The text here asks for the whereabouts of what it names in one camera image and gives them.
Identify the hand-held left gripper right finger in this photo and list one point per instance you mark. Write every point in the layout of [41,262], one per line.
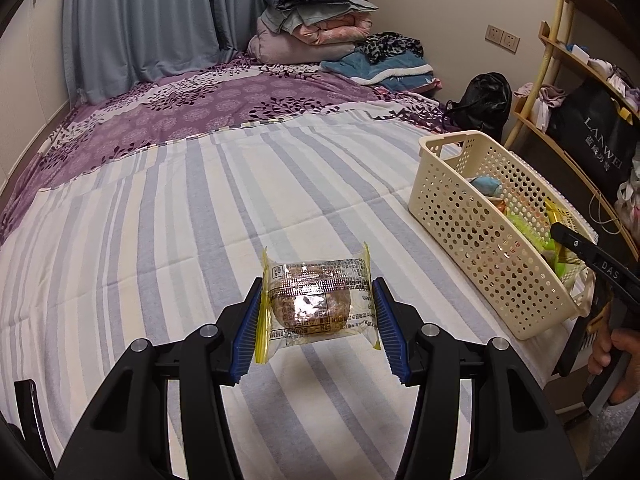
[390,330]

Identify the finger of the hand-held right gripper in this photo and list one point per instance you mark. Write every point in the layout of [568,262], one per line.
[572,240]

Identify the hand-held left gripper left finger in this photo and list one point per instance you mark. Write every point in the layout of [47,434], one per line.
[250,330]

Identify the clear bun packet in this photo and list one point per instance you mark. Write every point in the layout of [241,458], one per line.
[310,300]

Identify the cream perforated basket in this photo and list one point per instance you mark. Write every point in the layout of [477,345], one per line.
[475,220]

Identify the person's right forearm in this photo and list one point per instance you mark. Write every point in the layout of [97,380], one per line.
[615,440]

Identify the person's right hand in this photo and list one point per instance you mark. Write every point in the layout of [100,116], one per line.
[625,360]

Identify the small green snack packet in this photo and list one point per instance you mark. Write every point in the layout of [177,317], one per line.
[525,227]

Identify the white plastic bag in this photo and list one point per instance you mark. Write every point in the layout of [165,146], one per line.
[631,200]

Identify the light blue snack packet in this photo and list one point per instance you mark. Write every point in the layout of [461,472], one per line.
[485,184]

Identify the black shopping bag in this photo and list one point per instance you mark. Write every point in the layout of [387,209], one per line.
[595,130]

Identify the striped bed cloth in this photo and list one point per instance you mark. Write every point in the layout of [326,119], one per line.
[150,260]

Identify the pale pink cloth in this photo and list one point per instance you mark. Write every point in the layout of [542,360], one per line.
[547,95]

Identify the wooden shelf rack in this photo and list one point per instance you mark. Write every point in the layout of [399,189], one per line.
[555,35]

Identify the purple floral bedsheet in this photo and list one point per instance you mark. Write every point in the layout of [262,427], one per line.
[200,105]

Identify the smartphone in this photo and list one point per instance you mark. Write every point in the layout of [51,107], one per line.
[37,425]

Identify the leopard print scarf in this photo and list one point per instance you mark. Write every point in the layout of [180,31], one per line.
[390,45]

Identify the folded pink quilt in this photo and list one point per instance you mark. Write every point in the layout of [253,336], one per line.
[310,40]

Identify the blue-grey curtain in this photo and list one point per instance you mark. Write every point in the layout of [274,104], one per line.
[150,20]

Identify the wall socket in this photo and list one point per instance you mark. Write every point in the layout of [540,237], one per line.
[511,41]
[494,34]

